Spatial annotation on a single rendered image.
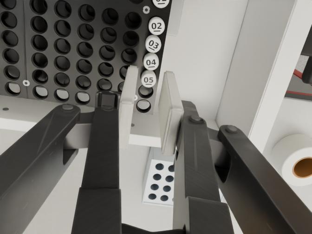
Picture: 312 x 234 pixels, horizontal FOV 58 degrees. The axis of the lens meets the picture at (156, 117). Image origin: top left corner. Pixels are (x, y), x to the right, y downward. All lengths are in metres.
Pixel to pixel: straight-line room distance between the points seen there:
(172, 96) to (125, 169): 0.31
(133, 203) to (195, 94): 0.25
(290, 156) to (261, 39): 0.23
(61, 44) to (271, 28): 0.18
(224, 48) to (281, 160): 0.21
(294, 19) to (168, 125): 0.12
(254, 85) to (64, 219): 0.41
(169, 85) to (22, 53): 0.13
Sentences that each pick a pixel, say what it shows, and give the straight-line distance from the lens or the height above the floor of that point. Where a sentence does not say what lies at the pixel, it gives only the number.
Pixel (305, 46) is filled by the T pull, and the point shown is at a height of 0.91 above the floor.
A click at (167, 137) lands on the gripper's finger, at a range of 0.16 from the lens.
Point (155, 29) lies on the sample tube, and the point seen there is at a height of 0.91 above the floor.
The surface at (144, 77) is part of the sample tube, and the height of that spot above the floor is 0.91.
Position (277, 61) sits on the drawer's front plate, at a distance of 0.23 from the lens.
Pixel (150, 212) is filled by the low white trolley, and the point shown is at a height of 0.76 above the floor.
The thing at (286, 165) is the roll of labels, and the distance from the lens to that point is 0.46.
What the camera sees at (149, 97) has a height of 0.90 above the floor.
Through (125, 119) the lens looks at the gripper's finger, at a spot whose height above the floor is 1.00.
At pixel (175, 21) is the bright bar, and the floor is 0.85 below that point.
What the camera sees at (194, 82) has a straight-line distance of 0.32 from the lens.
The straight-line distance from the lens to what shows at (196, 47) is 0.31.
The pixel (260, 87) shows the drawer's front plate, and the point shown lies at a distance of 0.24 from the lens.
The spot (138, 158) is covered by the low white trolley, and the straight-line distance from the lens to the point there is 0.45.
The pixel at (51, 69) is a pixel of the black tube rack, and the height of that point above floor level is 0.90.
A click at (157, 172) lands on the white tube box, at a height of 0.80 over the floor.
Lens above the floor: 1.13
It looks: 64 degrees down
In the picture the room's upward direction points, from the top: 176 degrees clockwise
